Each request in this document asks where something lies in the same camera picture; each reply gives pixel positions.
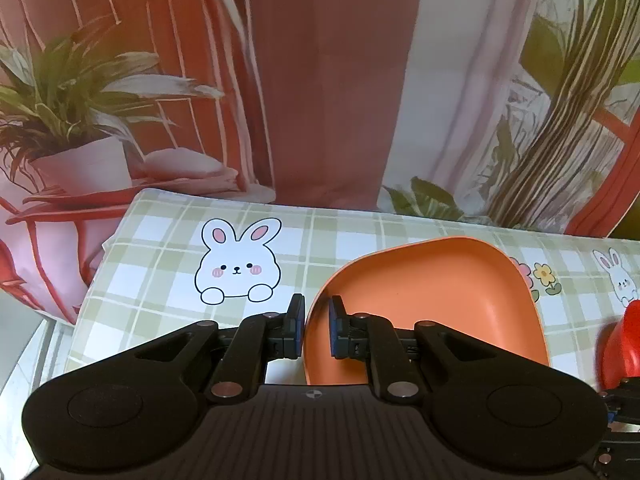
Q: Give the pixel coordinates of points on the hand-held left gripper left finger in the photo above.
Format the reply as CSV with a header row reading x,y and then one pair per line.
x,y
298,321

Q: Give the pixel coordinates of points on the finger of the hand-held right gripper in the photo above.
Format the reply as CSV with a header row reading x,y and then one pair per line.
x,y
620,455
622,402

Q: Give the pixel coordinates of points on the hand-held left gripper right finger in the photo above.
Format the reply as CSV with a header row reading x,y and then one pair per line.
x,y
336,326

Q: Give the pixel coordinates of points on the red bowl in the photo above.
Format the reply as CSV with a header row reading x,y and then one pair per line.
x,y
622,345

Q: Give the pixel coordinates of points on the orange square plate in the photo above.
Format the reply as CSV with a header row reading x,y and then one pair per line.
x,y
440,290

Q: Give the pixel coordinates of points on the green checked bunny tablecloth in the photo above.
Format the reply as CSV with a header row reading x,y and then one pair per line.
x,y
150,285

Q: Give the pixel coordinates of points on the printed wall cloth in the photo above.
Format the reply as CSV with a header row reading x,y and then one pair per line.
x,y
325,85

